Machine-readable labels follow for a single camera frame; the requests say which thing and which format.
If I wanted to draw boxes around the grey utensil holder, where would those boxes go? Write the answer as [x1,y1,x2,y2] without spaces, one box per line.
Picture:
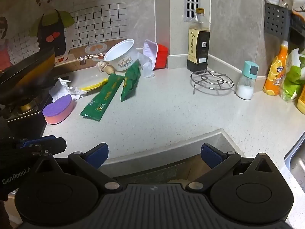
[264,2,293,41]

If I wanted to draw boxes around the cartoon wall poster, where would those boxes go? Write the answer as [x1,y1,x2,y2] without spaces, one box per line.
[0,0,143,74]

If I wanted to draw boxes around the garlic bulb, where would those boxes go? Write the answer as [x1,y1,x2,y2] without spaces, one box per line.
[96,61,115,75]

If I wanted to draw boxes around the metal wire steamer rack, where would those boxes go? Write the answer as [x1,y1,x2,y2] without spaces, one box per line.
[190,69,235,94]

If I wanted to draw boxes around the clear plastic wrap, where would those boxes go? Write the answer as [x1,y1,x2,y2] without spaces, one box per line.
[136,52,155,79]

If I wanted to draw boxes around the white paper bowl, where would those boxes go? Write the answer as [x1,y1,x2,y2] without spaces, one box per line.
[103,39,139,71]

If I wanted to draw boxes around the red white plastic tray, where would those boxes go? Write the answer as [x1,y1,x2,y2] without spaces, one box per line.
[142,39,169,71]

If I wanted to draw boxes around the dark soy sauce bottle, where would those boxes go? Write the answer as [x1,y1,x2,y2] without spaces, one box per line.
[186,8,211,73]

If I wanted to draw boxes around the long green packet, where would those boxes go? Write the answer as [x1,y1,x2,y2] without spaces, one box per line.
[79,73,125,121]

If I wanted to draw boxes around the crumpled green packet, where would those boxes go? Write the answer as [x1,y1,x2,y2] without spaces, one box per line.
[120,64,141,102]

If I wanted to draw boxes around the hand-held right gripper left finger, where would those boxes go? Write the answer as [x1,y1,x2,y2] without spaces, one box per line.
[36,143,121,192]

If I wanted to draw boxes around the purple pink sponge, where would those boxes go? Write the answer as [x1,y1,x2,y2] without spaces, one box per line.
[42,94,74,125]

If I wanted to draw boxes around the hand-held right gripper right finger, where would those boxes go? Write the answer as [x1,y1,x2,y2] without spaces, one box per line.
[187,143,274,192]

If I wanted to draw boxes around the black yellow frying pan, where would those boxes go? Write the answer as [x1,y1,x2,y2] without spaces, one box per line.
[0,46,56,105]

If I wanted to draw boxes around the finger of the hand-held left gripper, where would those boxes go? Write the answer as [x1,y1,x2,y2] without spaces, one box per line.
[33,138,67,157]
[20,135,58,148]

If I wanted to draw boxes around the gas stove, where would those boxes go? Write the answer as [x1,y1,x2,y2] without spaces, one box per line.
[0,93,53,129]

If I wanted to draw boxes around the crumpled white paper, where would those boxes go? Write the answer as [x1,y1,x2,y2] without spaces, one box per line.
[49,77,87,102]

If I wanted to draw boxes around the white wall vent grille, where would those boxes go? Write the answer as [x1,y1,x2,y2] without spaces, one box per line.
[183,0,201,22]

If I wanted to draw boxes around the bagged green vegetables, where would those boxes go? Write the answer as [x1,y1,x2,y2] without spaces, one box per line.
[280,48,305,103]

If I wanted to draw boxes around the teal lid salt shaker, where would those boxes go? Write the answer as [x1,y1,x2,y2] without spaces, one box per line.
[235,61,260,101]

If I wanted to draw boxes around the yellow plastic bottle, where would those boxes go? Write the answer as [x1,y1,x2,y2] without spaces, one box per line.
[297,93,305,114]

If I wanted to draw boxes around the steel sink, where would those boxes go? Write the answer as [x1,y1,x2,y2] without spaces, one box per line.
[285,134,305,194]

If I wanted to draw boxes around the orange detergent bottle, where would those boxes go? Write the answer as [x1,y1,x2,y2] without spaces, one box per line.
[263,40,289,96]

